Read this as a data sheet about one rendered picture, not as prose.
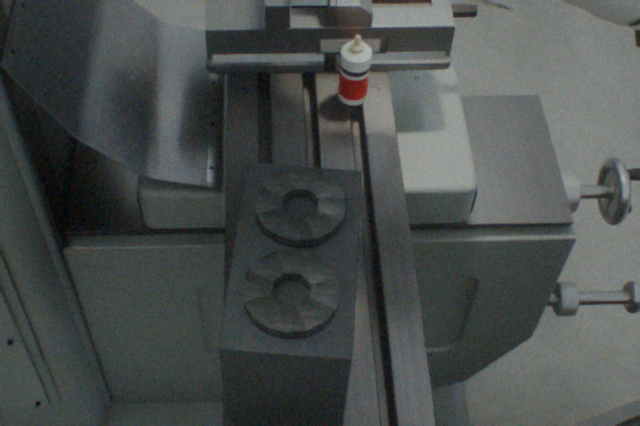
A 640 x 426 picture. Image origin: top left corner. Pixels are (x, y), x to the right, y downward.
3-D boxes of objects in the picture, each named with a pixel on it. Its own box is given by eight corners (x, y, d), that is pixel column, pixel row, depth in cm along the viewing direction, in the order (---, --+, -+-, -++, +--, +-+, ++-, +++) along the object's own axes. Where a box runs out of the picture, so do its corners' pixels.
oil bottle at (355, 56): (365, 85, 127) (372, 25, 118) (368, 106, 124) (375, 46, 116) (337, 85, 127) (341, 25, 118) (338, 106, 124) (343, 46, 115)
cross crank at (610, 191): (619, 186, 164) (639, 142, 155) (636, 238, 157) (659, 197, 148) (533, 187, 163) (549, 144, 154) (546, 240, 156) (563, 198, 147)
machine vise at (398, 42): (437, 1, 138) (447, -59, 130) (451, 69, 129) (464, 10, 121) (207, 4, 136) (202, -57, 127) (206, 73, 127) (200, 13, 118)
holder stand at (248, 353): (352, 269, 108) (364, 161, 92) (341, 444, 95) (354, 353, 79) (251, 261, 108) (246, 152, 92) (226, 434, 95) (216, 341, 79)
